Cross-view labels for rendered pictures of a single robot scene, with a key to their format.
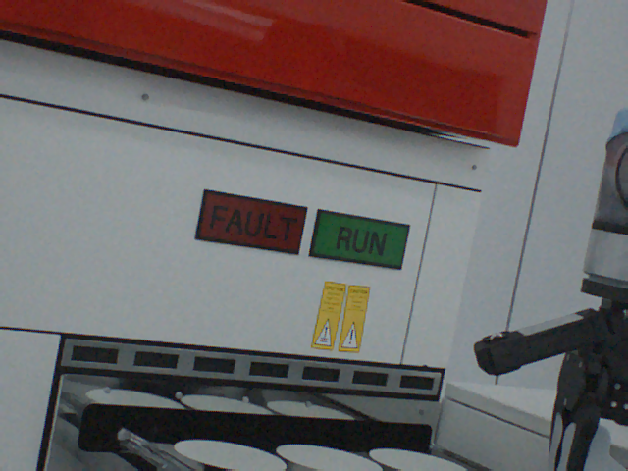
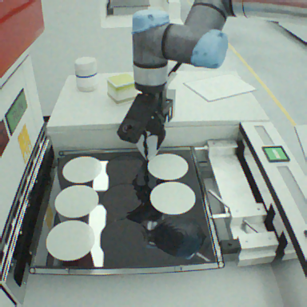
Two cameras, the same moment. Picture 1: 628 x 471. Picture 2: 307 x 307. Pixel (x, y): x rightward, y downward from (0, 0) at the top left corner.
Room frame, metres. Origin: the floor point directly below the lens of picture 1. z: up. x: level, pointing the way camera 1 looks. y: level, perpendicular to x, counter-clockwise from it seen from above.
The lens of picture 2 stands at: (0.81, 0.25, 1.39)
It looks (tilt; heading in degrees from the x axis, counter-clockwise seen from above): 38 degrees down; 301
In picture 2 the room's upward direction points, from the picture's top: straight up
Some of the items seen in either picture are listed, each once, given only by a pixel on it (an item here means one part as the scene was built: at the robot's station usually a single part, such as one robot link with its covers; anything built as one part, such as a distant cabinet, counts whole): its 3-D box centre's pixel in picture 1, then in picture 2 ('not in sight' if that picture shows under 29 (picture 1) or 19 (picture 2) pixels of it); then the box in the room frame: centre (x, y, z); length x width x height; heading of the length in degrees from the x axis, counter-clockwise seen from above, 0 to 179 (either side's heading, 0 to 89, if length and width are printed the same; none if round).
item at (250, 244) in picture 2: not in sight; (257, 243); (0.81, -0.15, 0.89); 0.08 x 0.03 x 0.03; 35
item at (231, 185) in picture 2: not in sight; (235, 197); (0.90, -0.28, 0.87); 0.36 x 0.08 x 0.03; 125
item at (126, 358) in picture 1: (267, 369); (22, 186); (1.28, 0.02, 0.96); 0.44 x 0.01 x 0.02; 125
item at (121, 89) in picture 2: not in sight; (122, 89); (1.31, -0.39, 1.00); 0.07 x 0.07 x 0.07; 62
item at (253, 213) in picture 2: not in sight; (246, 213); (0.86, -0.21, 0.89); 0.08 x 0.03 x 0.03; 35
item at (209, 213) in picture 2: not in sight; (205, 196); (0.96, -0.21, 0.90); 0.38 x 0.01 x 0.01; 125
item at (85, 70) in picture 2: not in sight; (86, 73); (1.46, -0.41, 1.01); 0.07 x 0.07 x 0.10
